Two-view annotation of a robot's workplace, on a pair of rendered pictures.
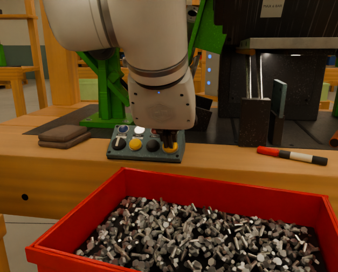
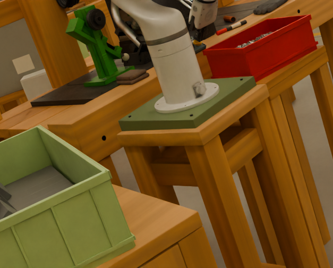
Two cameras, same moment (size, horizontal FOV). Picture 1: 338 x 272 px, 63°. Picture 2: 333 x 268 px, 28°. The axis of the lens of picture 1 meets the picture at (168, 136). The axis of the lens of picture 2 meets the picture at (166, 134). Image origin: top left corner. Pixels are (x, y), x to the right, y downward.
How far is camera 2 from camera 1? 2.08 m
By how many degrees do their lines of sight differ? 45
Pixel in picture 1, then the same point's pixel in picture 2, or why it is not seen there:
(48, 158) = (155, 78)
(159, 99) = (211, 7)
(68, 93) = not seen: outside the picture
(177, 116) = (213, 15)
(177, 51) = not seen: outside the picture
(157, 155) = (197, 48)
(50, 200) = not seen: hidden behind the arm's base
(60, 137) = (143, 70)
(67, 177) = not seen: hidden behind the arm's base
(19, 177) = (144, 100)
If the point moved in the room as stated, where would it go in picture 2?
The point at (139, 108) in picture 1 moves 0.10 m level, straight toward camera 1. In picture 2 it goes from (203, 16) to (229, 10)
